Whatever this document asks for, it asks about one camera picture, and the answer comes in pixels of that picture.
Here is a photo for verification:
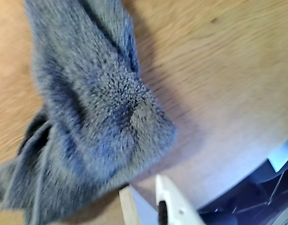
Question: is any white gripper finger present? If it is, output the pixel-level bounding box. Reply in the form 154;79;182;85
155;174;207;225

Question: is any grey terry cloth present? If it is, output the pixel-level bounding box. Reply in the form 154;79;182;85
0;0;177;225

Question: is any light wooden stand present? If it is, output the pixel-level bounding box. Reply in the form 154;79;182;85
118;184;141;225

